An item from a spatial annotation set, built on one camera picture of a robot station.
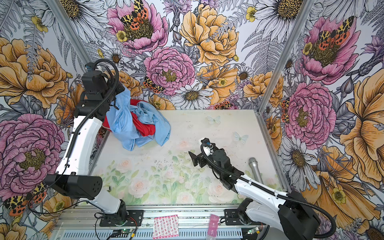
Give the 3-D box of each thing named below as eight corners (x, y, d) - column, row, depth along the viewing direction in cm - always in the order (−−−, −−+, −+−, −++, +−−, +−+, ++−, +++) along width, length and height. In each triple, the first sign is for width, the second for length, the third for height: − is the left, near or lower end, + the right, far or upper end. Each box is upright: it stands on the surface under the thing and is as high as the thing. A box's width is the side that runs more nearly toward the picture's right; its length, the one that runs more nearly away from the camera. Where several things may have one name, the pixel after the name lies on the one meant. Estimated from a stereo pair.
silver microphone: (256, 184, 87) (258, 181, 84) (247, 161, 97) (249, 157, 93) (262, 183, 87) (265, 181, 84) (253, 160, 97) (255, 157, 94)
